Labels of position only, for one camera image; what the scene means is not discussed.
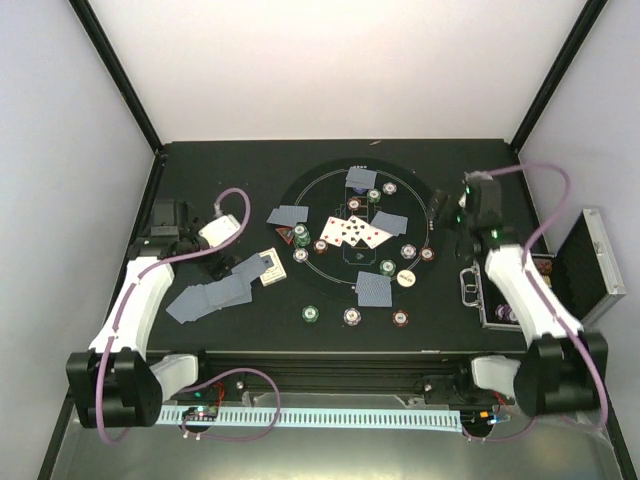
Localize orange chips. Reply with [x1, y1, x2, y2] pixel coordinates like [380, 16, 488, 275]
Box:
[313, 239, 328, 254]
[347, 198, 361, 211]
[419, 247, 435, 262]

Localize blue chips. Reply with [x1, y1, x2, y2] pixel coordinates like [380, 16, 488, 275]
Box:
[293, 248, 309, 263]
[382, 182, 398, 196]
[400, 244, 417, 259]

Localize green chips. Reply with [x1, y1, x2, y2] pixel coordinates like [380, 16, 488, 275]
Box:
[367, 189, 382, 204]
[292, 224, 311, 249]
[379, 259, 396, 277]

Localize white dealer button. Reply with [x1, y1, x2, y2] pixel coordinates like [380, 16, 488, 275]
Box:
[396, 269, 417, 288]

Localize face-up spades card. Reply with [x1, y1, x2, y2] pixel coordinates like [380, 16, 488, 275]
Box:
[342, 215, 369, 247]

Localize green chip stack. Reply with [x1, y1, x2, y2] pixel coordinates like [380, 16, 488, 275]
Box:
[301, 305, 319, 323]

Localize orange black chip stack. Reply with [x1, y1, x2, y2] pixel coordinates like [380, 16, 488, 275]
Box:
[392, 310, 409, 327]

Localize blue white chip stack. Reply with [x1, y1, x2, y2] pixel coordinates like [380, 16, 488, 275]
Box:
[343, 308, 362, 326]

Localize blue playing card deck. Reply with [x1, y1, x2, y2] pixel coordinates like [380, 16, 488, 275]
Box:
[204, 274, 252, 310]

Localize face-up red card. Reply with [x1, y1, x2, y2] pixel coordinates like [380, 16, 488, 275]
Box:
[361, 225, 393, 249]

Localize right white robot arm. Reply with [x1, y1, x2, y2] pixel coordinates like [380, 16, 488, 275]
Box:
[427, 174, 608, 417]

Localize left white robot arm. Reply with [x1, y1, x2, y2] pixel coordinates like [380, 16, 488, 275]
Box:
[66, 200, 247, 435]

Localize loose cards on table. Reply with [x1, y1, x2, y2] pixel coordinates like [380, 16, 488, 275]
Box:
[166, 253, 266, 324]

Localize white card box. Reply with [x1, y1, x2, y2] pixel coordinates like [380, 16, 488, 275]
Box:
[259, 248, 287, 287]

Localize red triangle all-in marker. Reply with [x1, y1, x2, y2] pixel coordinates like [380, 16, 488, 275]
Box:
[275, 226, 295, 245]

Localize round black poker mat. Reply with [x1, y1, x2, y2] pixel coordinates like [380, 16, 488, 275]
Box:
[282, 158, 446, 306]

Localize chip row in case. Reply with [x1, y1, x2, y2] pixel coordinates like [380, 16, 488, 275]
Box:
[494, 304, 518, 325]

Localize left circuit board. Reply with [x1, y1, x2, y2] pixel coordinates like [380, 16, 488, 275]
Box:
[182, 406, 219, 422]

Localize aluminium poker case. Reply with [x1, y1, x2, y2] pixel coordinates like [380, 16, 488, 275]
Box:
[459, 208, 626, 331]

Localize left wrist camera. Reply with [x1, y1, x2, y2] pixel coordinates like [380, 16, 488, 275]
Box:
[198, 215, 240, 248]

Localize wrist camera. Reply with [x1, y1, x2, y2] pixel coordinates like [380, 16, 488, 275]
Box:
[198, 215, 240, 248]
[464, 171, 493, 185]

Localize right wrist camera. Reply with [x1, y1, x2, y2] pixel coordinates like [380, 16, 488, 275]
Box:
[464, 171, 493, 185]

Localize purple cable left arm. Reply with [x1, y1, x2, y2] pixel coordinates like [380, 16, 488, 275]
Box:
[94, 188, 281, 445]

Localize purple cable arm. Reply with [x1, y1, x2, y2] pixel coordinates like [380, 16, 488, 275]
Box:
[462, 162, 610, 445]
[94, 188, 281, 445]

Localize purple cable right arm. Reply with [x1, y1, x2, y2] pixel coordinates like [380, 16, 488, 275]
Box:
[462, 162, 610, 445]

